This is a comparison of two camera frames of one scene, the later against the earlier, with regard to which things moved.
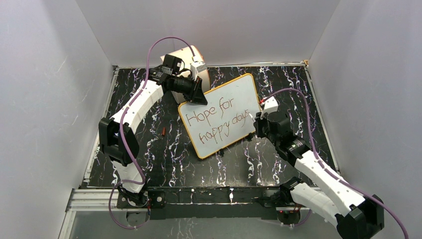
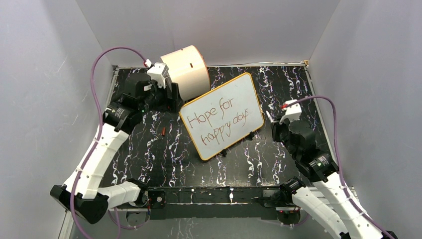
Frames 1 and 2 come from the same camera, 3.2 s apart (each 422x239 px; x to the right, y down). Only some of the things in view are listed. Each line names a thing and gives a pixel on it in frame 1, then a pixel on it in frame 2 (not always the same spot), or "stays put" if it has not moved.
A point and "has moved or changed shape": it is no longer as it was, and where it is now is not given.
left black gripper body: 195,88 -> 168,105
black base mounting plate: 259,202 stays put
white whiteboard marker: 250,115 has moved or changed shape
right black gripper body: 262,126 -> 280,130
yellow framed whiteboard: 228,117 stays put
